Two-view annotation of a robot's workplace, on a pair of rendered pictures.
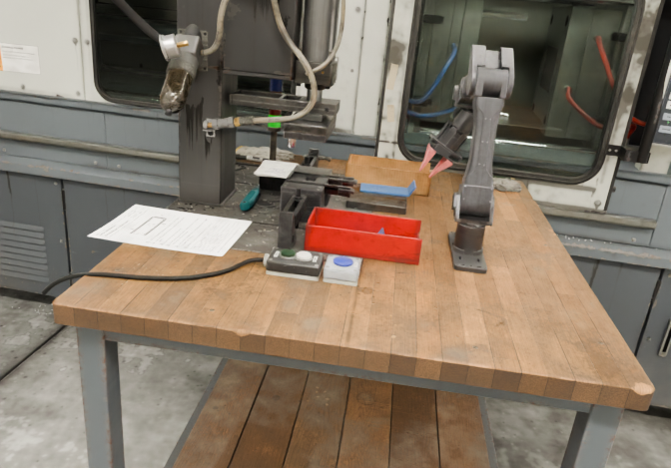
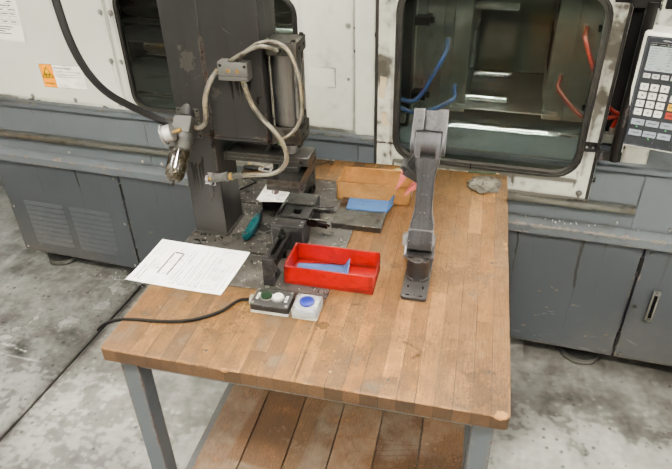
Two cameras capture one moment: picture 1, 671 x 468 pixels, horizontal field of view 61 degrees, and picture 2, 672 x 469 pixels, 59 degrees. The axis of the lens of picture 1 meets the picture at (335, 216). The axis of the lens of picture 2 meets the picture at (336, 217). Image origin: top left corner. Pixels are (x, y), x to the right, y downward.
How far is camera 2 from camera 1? 61 cm
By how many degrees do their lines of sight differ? 14
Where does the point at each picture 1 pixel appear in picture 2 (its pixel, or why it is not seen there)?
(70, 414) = not seen: hidden behind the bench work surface
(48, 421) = not seen: hidden behind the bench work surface
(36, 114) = (89, 123)
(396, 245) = (353, 281)
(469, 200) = (413, 241)
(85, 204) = (139, 194)
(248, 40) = (230, 114)
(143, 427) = (199, 381)
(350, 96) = (349, 101)
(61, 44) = (100, 64)
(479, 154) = (420, 204)
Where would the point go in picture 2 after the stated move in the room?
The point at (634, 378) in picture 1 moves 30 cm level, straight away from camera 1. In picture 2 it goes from (498, 407) to (557, 333)
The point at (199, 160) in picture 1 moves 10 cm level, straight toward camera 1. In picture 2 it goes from (206, 202) to (204, 219)
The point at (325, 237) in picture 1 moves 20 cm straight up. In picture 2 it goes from (299, 275) to (294, 213)
